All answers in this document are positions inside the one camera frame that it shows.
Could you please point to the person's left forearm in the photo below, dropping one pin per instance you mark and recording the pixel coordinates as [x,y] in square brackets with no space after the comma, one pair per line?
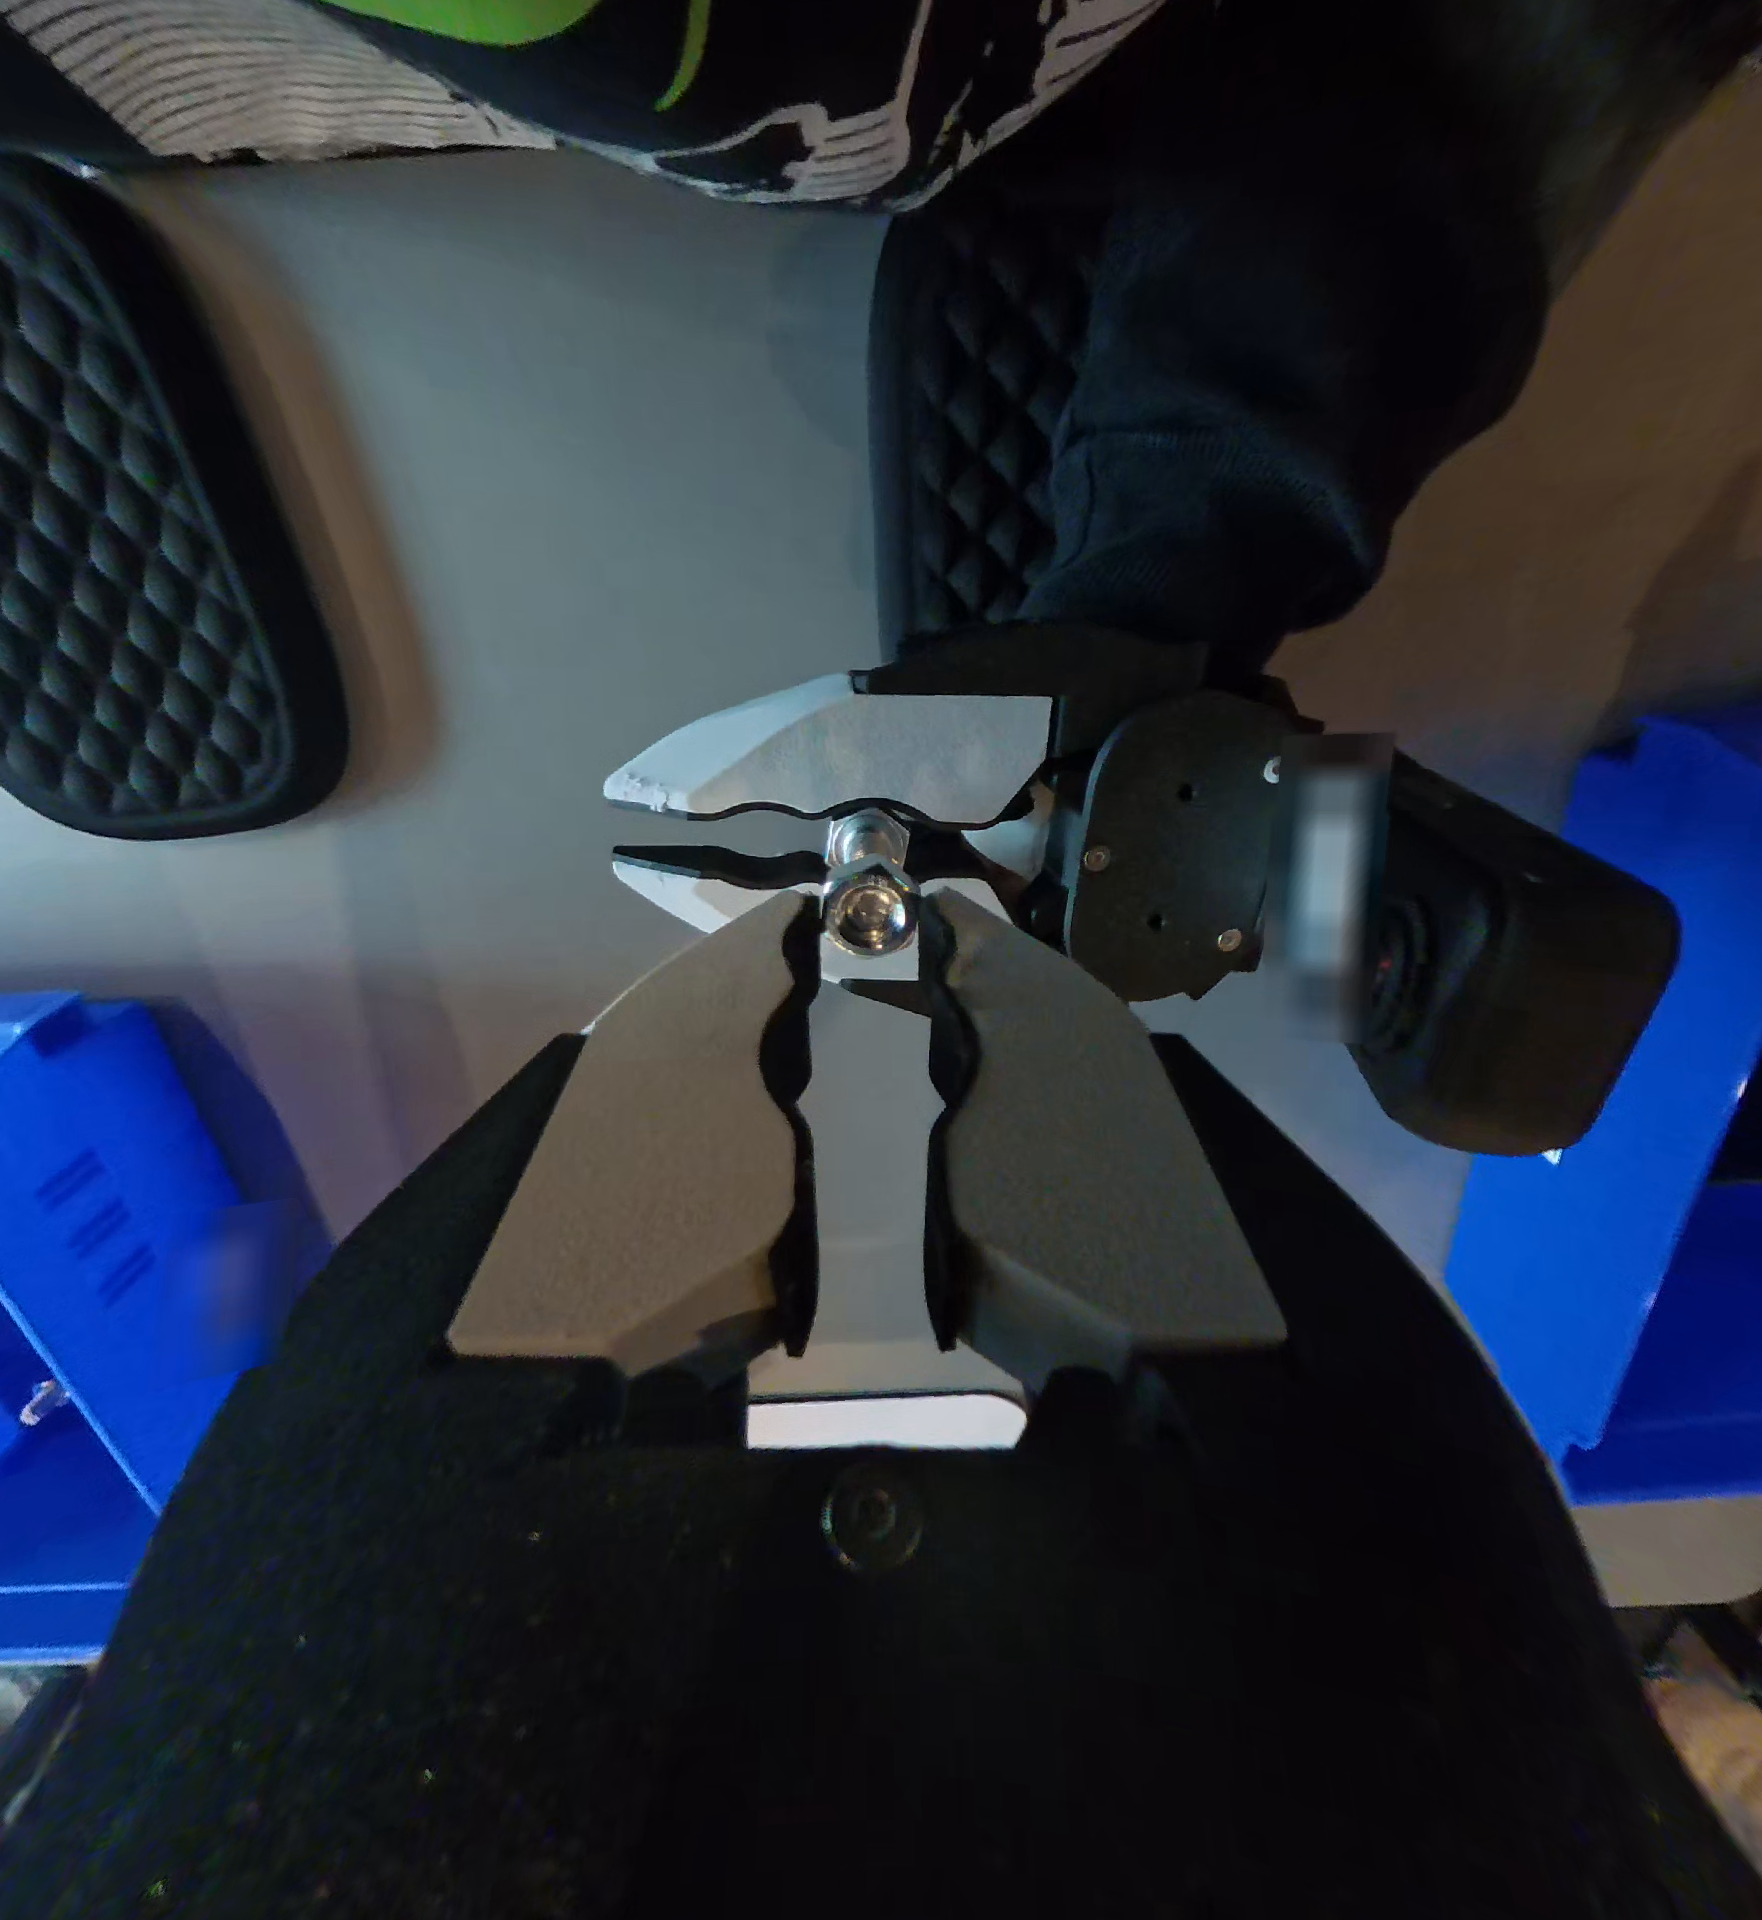
[1271,375]

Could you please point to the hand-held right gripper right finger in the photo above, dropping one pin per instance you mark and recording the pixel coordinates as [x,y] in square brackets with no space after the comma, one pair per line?
[1106,1183]

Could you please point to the silver hex nut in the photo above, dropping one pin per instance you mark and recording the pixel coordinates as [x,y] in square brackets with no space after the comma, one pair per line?
[864,827]

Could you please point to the silver bolt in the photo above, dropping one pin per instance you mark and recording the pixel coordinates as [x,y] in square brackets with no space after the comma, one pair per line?
[865,912]

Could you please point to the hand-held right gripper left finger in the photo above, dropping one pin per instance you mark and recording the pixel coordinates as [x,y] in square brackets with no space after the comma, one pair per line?
[641,1169]

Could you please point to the blue plastic bin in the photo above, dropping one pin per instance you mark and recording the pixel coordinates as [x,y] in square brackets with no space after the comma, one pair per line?
[56,1275]
[1602,1275]

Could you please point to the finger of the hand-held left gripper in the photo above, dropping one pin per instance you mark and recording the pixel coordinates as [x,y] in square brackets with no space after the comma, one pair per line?
[717,899]
[852,743]

